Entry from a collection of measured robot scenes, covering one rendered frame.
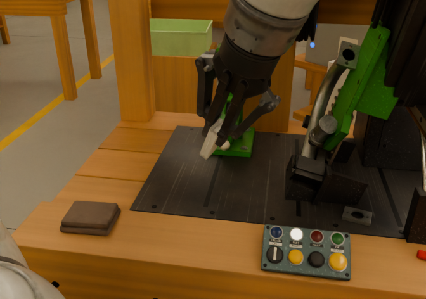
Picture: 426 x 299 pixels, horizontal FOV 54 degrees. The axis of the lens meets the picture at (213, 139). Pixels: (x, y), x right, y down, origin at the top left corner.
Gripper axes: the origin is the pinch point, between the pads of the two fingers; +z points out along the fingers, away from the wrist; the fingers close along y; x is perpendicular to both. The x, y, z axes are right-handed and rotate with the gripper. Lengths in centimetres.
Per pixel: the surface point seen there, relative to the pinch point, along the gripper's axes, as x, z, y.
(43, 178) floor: 59, 191, -108
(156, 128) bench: 33, 48, -26
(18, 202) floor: 35, 183, -102
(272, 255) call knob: -2.6, 13.4, 18.3
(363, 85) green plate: 27.1, -5.1, 15.2
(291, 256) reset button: -1.2, 12.3, 21.0
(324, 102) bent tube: 36.0, 9.6, 11.1
